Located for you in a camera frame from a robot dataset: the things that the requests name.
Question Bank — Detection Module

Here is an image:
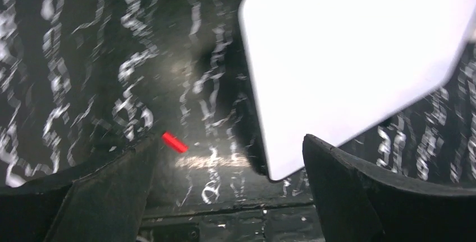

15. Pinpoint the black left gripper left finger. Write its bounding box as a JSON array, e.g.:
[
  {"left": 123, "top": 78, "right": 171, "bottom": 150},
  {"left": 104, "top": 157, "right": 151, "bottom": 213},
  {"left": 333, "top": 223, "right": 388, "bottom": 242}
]
[{"left": 1, "top": 134, "right": 160, "bottom": 241}]

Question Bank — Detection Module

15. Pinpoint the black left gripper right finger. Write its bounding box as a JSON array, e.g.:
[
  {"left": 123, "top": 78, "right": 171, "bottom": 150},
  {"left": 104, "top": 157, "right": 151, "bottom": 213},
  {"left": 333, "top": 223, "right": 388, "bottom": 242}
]
[{"left": 303, "top": 134, "right": 475, "bottom": 241}]

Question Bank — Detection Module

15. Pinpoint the red marker cap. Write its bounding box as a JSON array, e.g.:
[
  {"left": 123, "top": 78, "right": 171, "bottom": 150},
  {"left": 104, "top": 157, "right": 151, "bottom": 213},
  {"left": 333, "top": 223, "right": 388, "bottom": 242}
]
[{"left": 161, "top": 131, "right": 189, "bottom": 153}]

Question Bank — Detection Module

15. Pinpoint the white whiteboard black frame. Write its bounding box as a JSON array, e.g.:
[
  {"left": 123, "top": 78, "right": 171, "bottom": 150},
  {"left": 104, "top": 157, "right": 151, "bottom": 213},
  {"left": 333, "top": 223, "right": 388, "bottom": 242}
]
[{"left": 237, "top": 0, "right": 475, "bottom": 181}]

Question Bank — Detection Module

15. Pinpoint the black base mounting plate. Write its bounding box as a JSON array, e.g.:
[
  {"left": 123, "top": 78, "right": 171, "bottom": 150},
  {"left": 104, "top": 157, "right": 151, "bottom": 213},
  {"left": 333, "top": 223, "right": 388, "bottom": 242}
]
[{"left": 136, "top": 198, "right": 325, "bottom": 241}]

